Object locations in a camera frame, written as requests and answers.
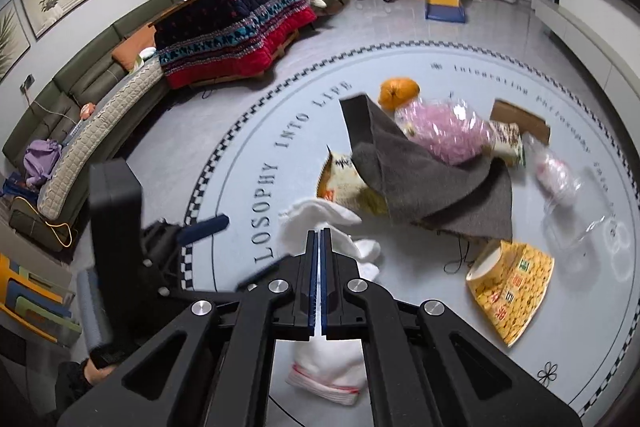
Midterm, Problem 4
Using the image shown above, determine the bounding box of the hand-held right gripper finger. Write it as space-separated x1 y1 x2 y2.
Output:
320 228 583 427
56 229 319 427

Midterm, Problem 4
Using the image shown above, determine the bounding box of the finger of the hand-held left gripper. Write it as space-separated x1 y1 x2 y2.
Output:
176 215 230 247

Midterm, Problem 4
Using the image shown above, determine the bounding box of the white cotton work glove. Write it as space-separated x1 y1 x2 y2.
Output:
278 198 382 408

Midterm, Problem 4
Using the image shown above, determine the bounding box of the orange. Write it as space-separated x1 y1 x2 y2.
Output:
378 78 421 112

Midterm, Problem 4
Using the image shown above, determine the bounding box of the clear plastic bag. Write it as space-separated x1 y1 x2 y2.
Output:
522 134 623 253

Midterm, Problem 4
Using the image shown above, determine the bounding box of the person's left forearm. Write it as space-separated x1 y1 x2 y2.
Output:
54 361 97 427

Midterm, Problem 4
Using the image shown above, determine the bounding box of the person's left hand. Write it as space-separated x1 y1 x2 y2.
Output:
82 357 120 388

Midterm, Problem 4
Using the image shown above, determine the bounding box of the purple bag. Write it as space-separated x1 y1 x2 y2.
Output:
22 138 63 185

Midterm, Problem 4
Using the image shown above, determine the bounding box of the beige quilted sofa cover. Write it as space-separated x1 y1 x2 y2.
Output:
37 57 166 220

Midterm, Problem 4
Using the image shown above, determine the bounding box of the beige snack packet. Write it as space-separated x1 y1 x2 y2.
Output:
316 146 391 215

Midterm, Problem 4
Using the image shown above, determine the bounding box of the coloured storage rack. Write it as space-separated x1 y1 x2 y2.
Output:
0 252 83 348

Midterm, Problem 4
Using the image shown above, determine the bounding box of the grey cloth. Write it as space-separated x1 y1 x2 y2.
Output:
339 94 515 242

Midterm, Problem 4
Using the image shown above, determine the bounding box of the dark green sofa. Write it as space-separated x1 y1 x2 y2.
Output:
2 0 218 253

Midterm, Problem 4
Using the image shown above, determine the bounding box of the orange cushion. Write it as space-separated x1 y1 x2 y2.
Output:
111 26 157 70

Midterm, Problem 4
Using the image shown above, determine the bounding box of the pink bubble plastic bag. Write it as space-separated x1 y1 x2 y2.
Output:
394 99 496 165

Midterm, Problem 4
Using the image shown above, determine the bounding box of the yellow snack packet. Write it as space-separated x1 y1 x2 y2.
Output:
465 239 556 348

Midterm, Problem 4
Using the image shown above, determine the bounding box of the wooden low table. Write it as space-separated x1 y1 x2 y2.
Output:
149 0 303 88

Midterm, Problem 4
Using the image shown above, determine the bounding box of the round white printed rug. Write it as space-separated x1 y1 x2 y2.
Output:
180 41 640 427

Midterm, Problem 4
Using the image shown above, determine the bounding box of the green and white packet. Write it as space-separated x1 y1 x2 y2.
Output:
487 119 527 168

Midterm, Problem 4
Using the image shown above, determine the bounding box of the brown cardboard piece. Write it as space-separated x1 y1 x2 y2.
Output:
489 98 551 145

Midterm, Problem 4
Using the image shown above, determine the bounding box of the white low cabinet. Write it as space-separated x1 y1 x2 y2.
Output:
531 0 640 95

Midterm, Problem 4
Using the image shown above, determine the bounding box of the orange cable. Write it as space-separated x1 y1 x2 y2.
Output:
15 187 76 249

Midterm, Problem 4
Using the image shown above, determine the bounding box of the black string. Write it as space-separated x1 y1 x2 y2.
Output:
442 236 476 276

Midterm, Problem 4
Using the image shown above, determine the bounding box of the framed plant wall picture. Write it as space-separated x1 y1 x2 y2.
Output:
0 0 31 82

